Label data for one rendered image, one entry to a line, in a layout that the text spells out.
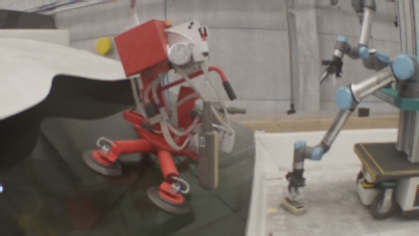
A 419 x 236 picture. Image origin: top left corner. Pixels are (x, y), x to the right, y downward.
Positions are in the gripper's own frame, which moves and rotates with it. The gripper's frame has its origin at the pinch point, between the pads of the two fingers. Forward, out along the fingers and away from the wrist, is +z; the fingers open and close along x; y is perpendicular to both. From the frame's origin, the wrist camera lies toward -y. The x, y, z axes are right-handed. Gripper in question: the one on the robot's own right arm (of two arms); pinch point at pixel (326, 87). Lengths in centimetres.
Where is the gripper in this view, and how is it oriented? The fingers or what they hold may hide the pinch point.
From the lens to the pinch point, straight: 218.1
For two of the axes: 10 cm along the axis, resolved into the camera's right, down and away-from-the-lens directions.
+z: -3.9, 9.2, 0.6
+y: 8.6, 3.3, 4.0
